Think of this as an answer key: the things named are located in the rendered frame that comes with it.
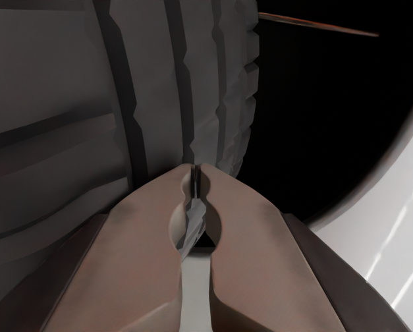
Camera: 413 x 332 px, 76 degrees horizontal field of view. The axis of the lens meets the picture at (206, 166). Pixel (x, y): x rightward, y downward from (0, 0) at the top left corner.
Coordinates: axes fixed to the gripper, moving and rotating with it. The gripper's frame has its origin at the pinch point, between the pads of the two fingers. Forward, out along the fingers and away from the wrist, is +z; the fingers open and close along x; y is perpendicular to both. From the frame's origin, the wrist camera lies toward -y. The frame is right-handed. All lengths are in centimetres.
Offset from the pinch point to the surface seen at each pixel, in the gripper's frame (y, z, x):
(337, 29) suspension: -4.2, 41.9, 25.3
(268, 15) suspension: -6.1, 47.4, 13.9
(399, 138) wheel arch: 4.3, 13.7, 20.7
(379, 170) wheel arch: 8.3, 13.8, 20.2
